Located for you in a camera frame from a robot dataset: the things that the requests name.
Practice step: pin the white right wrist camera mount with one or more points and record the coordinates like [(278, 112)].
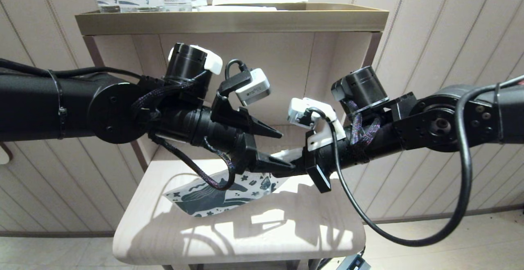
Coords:
[(313, 118)]

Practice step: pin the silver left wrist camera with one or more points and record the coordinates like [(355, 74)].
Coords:
[(251, 86)]

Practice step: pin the blue black floor device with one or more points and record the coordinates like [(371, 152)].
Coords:
[(354, 262)]

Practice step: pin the olive brown tray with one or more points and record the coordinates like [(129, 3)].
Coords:
[(229, 22)]

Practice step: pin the light wood open cabinet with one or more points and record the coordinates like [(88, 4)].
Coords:
[(245, 233)]

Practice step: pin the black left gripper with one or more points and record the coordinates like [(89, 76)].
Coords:
[(237, 135)]

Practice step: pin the white wall fixture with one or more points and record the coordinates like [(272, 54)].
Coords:
[(4, 155)]

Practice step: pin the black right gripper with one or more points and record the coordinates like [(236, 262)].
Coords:
[(317, 163)]

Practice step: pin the white horse-print pouch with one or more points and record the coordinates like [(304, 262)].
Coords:
[(213, 196)]

